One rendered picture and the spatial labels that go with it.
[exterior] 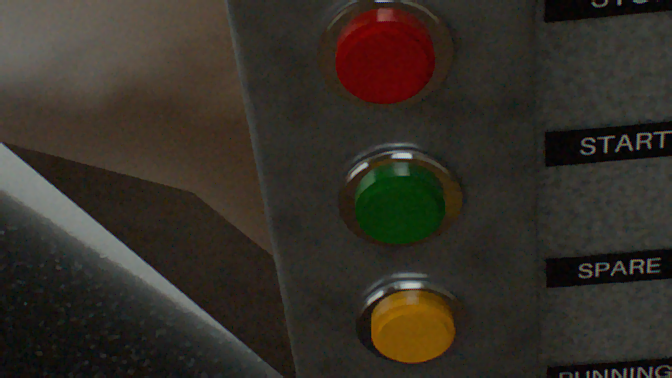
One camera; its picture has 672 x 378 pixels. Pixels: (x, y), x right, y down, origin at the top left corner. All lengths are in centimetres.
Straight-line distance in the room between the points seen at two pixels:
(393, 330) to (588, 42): 11
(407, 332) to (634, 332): 9
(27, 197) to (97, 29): 185
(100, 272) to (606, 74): 95
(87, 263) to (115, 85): 173
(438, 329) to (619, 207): 7
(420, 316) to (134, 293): 87
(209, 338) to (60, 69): 198
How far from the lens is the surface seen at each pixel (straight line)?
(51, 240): 133
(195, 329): 119
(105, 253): 130
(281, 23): 33
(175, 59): 304
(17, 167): 144
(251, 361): 115
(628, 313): 44
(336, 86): 34
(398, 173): 36
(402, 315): 39
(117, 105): 293
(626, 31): 36
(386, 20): 33
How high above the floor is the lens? 164
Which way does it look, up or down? 39 degrees down
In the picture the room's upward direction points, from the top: 8 degrees counter-clockwise
